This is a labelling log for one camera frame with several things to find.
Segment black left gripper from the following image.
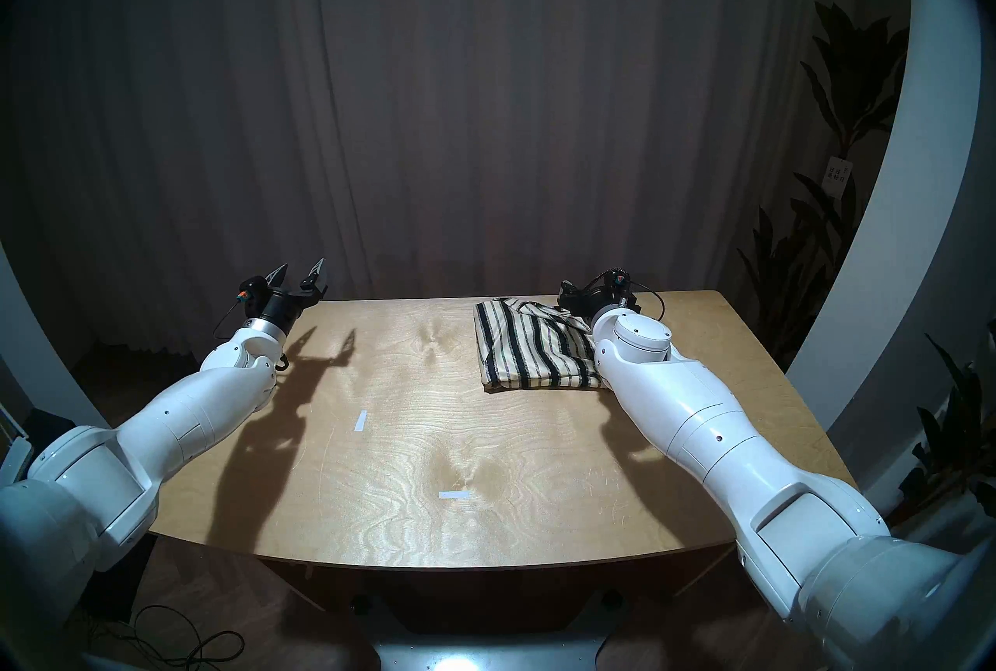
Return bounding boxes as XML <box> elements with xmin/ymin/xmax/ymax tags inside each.
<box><xmin>261</xmin><ymin>257</ymin><xmax>328</xmax><ymax>326</ymax></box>

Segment grey metal base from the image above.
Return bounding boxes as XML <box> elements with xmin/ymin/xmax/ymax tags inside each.
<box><xmin>373</xmin><ymin>638</ymin><xmax>615</xmax><ymax>671</ymax></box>

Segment tall dark leafy plant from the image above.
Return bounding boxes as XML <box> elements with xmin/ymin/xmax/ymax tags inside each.
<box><xmin>735</xmin><ymin>0</ymin><xmax>911</xmax><ymax>367</ymax></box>

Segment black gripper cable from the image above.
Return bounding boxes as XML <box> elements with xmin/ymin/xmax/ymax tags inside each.
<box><xmin>580</xmin><ymin>269</ymin><xmax>666</xmax><ymax>320</ymax></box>
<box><xmin>214</xmin><ymin>296</ymin><xmax>250</xmax><ymax>345</ymax></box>

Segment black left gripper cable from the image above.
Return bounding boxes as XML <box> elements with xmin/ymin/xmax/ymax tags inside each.
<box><xmin>214</xmin><ymin>296</ymin><xmax>250</xmax><ymax>345</ymax></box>

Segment cream black striped shirt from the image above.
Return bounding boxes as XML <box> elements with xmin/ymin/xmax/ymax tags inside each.
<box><xmin>473</xmin><ymin>296</ymin><xmax>608</xmax><ymax>392</ymax></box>

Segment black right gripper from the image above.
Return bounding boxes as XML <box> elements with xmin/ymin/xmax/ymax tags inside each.
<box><xmin>556</xmin><ymin>279</ymin><xmax>623</xmax><ymax>324</ymax></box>

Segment grey pleated curtain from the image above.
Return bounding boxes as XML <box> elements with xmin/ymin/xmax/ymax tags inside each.
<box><xmin>8</xmin><ymin>0</ymin><xmax>907</xmax><ymax>367</ymax></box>

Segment small white wall device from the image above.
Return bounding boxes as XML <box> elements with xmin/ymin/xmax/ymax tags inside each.
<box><xmin>0</xmin><ymin>436</ymin><xmax>33</xmax><ymax>485</ymax></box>

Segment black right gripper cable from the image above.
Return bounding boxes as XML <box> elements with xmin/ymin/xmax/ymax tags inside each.
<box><xmin>580</xmin><ymin>269</ymin><xmax>666</xmax><ymax>320</ymax></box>

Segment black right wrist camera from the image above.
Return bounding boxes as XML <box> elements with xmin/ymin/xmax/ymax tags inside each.
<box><xmin>607</xmin><ymin>271</ymin><xmax>640</xmax><ymax>312</ymax></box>

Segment white plant label tag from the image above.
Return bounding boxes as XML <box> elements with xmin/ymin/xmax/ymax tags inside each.
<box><xmin>822</xmin><ymin>156</ymin><xmax>854</xmax><ymax>200</ymax></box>

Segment black floor cables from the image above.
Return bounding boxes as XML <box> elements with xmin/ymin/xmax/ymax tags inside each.
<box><xmin>86</xmin><ymin>603</ymin><xmax>246</xmax><ymax>671</ymax></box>

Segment small dark potted plant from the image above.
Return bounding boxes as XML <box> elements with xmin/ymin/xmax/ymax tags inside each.
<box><xmin>887</xmin><ymin>319</ymin><xmax>996</xmax><ymax>522</ymax></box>

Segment white curved arch pillar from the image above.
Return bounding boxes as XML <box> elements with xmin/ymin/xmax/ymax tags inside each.
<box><xmin>786</xmin><ymin>0</ymin><xmax>983</xmax><ymax>437</ymax></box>
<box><xmin>0</xmin><ymin>242</ymin><xmax>110</xmax><ymax>437</ymax></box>

